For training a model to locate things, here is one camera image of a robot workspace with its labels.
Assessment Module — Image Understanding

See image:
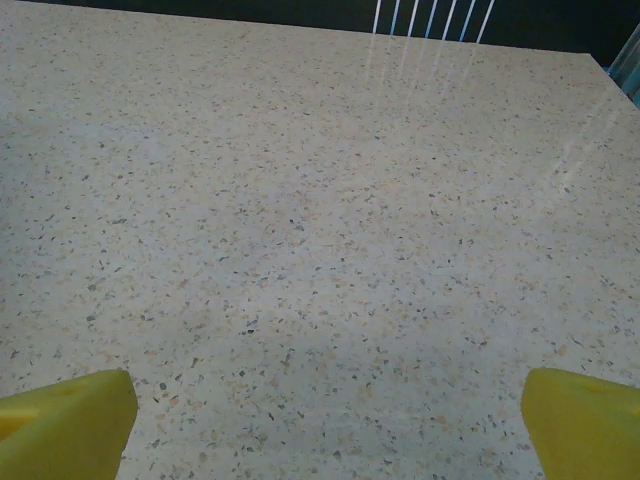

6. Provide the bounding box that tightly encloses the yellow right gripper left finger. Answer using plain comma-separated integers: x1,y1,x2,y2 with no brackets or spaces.
0,368,139,480

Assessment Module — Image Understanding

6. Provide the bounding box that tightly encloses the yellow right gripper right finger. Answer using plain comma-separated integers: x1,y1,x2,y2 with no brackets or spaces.
520,367,640,480

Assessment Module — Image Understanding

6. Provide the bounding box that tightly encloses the aluminium frame post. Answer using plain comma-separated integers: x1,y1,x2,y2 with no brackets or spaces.
608,29,640,109

